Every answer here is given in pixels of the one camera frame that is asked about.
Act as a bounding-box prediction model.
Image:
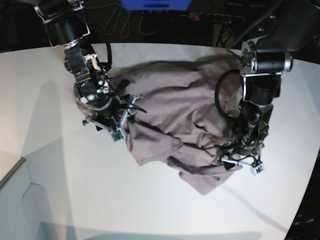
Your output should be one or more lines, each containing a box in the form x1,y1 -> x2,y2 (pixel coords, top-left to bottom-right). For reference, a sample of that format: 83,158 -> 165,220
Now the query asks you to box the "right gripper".
84,79 -> 133,133

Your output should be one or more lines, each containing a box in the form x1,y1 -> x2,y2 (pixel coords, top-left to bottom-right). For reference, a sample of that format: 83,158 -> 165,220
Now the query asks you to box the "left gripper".
217,140 -> 263,165

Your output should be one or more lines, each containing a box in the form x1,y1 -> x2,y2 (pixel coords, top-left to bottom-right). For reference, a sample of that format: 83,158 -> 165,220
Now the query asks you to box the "mauve t-shirt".
111,55 -> 241,195

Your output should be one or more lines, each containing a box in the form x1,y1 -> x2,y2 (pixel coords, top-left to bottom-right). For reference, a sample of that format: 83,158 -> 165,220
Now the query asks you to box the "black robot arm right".
33,0 -> 132,134

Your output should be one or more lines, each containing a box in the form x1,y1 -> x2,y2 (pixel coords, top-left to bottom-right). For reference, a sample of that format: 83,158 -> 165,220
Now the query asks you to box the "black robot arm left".
214,0 -> 320,167

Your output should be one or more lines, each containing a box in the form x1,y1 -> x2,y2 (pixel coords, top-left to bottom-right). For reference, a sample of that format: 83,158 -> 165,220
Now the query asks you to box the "blue box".
120,0 -> 192,11

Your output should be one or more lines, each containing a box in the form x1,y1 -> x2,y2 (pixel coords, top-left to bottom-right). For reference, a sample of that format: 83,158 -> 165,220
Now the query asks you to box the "black power strip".
188,12 -> 245,24

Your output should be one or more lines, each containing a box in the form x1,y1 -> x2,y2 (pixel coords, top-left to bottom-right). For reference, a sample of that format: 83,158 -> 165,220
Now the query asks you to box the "grey adjacent table edge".
0,157 -> 26,189

